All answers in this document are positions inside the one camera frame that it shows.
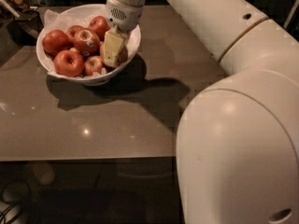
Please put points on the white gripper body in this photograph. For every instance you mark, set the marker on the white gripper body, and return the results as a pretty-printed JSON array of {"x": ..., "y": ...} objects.
[{"x": 123, "y": 16}]

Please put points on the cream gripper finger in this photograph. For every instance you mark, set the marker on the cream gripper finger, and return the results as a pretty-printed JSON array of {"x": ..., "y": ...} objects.
[{"x": 113, "y": 45}]

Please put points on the yellowish red apple with sticker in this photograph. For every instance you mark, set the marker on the yellowish red apple with sticker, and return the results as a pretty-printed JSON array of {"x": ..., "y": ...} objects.
[{"x": 123, "y": 57}]

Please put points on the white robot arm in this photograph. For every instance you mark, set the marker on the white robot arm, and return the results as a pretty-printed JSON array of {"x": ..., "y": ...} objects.
[{"x": 237, "y": 142}]

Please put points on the red apple back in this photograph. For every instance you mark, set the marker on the red apple back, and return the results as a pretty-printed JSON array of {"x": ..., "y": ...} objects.
[{"x": 100, "y": 26}]

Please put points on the red apple centre with sticker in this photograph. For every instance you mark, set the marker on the red apple centre with sticker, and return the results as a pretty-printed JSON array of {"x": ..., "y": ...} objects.
[{"x": 84, "y": 40}]

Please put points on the small red apple front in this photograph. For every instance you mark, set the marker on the small red apple front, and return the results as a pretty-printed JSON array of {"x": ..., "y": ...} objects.
[{"x": 93, "y": 65}]

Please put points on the white bowl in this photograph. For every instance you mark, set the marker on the white bowl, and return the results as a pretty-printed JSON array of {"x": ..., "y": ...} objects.
[{"x": 90, "y": 78}]

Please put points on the red apple front left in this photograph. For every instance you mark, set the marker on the red apple front left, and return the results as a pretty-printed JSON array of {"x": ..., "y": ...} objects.
[{"x": 69, "y": 63}]

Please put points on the red apple far left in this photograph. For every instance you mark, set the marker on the red apple far left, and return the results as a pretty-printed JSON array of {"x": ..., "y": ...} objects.
[{"x": 56, "y": 41}]

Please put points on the white paper liner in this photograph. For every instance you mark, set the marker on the white paper liner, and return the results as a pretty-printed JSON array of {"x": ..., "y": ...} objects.
[{"x": 59, "y": 19}]

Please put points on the dark bag on left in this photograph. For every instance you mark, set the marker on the dark bag on left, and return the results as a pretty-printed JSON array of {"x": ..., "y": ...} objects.
[{"x": 26, "y": 17}]

